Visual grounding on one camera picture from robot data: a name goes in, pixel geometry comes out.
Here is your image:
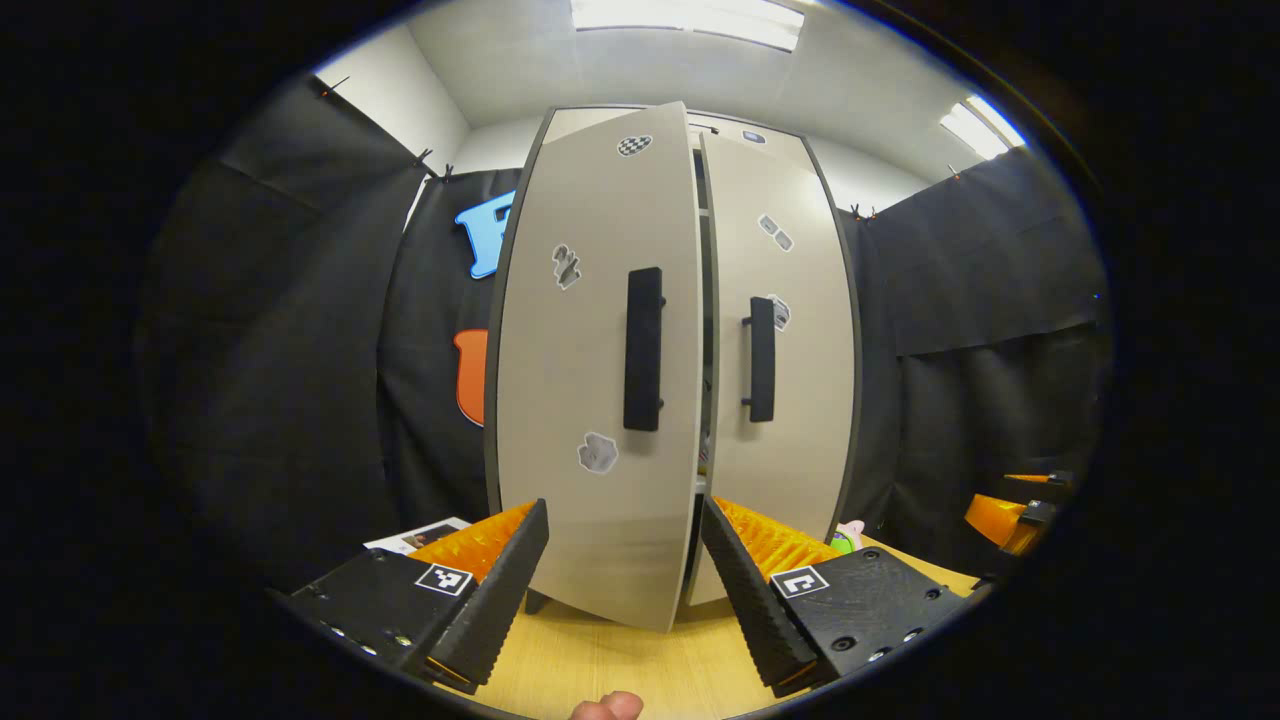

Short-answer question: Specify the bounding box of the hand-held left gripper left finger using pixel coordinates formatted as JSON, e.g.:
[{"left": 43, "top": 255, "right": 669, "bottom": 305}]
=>
[{"left": 270, "top": 499, "right": 550, "bottom": 691}]

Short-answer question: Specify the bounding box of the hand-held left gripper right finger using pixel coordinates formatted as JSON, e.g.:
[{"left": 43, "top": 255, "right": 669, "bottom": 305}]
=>
[{"left": 700, "top": 497, "right": 966, "bottom": 698}]

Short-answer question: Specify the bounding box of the grey shoe cabinet door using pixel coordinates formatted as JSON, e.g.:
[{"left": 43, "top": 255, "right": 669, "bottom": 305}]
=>
[
  {"left": 487, "top": 100, "right": 706, "bottom": 633},
  {"left": 685, "top": 130, "right": 861, "bottom": 608}
]

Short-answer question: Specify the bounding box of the grey shoe cabinet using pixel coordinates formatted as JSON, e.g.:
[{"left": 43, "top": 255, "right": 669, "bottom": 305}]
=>
[{"left": 485, "top": 103, "right": 863, "bottom": 616}]

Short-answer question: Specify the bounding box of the grey cabinet drawer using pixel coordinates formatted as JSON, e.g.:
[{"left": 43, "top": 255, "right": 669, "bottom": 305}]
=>
[{"left": 545, "top": 105, "right": 811, "bottom": 146}]

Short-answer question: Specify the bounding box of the black backdrop cloth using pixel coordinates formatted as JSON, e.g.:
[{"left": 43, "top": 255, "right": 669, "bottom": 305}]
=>
[{"left": 140, "top": 75, "right": 1111, "bottom": 591}]

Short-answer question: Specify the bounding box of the small ceiling light panel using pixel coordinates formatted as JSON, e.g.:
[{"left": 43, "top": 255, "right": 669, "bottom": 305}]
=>
[{"left": 940, "top": 95, "right": 1026, "bottom": 161}]

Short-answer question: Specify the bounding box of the large ceiling light panel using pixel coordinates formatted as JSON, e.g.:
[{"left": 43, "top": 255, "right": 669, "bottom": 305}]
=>
[{"left": 570, "top": 0, "right": 806, "bottom": 53}]

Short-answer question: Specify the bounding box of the black door handle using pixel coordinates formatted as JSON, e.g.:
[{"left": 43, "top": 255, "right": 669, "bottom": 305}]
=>
[
  {"left": 741, "top": 296, "right": 778, "bottom": 423},
  {"left": 623, "top": 266, "right": 666, "bottom": 433}
]

